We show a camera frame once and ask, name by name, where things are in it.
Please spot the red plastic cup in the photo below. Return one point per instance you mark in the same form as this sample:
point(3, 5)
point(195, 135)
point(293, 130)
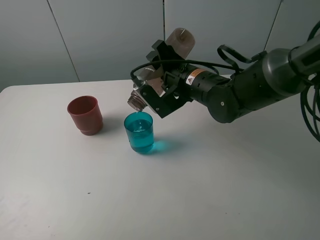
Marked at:
point(86, 114)

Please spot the smoky clear plastic bottle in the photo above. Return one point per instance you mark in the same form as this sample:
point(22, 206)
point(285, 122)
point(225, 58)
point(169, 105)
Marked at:
point(182, 42)

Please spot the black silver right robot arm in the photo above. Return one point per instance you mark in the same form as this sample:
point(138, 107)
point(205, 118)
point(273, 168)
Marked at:
point(256, 82)

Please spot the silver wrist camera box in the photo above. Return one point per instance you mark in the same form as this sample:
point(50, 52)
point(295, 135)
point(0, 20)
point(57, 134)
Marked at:
point(150, 76)

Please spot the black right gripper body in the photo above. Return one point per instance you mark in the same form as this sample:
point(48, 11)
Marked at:
point(181, 84)

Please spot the teal translucent plastic cup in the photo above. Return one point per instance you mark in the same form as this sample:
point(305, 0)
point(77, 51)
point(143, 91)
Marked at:
point(140, 132)

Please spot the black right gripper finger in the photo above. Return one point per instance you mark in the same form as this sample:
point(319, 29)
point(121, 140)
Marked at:
point(163, 52)

